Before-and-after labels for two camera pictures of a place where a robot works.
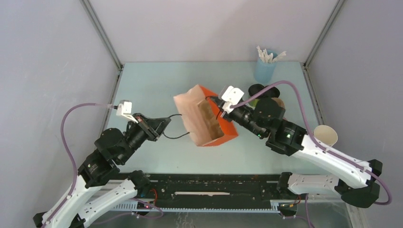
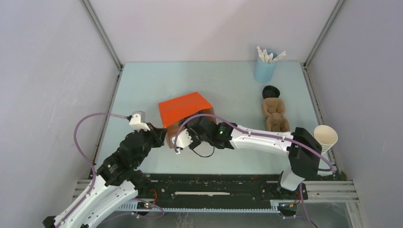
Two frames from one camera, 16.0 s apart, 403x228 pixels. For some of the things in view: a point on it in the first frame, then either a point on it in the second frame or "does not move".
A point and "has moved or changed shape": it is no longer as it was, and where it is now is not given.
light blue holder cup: x=264 y=72 does not move
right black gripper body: x=235 y=115 -> x=197 y=139
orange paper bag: x=203 y=111 has moved or changed shape
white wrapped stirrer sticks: x=266 y=58 does not move
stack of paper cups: x=325 y=135 does not move
